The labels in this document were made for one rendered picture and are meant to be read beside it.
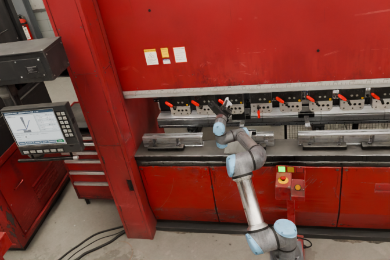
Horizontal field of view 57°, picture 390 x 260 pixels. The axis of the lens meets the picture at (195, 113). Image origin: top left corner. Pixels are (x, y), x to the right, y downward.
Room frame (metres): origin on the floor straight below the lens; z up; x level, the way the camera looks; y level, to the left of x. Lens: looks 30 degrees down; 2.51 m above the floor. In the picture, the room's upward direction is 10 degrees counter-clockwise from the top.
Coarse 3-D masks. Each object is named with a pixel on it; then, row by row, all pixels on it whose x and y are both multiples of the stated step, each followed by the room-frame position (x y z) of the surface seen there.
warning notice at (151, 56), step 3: (144, 51) 2.40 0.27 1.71; (147, 51) 2.39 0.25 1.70; (150, 51) 2.38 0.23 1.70; (153, 51) 2.38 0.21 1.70; (147, 54) 2.39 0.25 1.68; (150, 54) 2.39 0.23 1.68; (153, 54) 2.38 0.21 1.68; (156, 54) 2.37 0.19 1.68; (147, 57) 2.39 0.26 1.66; (150, 57) 2.39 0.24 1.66; (153, 57) 2.38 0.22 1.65; (156, 57) 2.38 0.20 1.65; (147, 60) 2.40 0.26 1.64; (150, 60) 2.39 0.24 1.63; (153, 60) 2.38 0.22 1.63; (156, 60) 2.38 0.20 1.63; (147, 63) 2.40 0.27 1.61; (150, 63) 2.39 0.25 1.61; (153, 63) 2.38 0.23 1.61; (156, 63) 2.38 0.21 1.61
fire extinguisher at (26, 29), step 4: (20, 16) 6.79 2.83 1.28; (24, 16) 6.88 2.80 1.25; (20, 20) 6.76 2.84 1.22; (24, 20) 6.79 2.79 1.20; (24, 24) 6.75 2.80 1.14; (28, 24) 6.88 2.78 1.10; (24, 28) 6.74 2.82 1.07; (28, 28) 6.79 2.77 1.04; (24, 32) 6.73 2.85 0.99; (28, 32) 6.76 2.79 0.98; (28, 36) 6.74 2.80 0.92; (32, 36) 6.87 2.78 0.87
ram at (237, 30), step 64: (128, 0) 2.41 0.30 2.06; (192, 0) 2.29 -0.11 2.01; (256, 0) 2.18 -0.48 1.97; (320, 0) 2.08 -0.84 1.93; (384, 0) 1.98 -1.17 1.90; (128, 64) 2.44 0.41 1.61; (192, 64) 2.31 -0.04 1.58; (256, 64) 2.19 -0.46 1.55; (320, 64) 2.08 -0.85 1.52; (384, 64) 1.97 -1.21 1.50
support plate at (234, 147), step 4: (228, 144) 2.12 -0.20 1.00; (232, 144) 2.11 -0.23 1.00; (236, 144) 2.10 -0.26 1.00; (240, 144) 2.10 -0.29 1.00; (228, 148) 2.07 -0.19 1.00; (232, 148) 2.06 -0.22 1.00; (236, 148) 2.06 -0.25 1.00; (240, 148) 2.05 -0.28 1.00; (224, 152) 2.03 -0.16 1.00; (228, 152) 2.03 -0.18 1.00; (232, 152) 2.02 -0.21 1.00; (236, 152) 2.01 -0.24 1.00; (240, 152) 2.00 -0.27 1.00
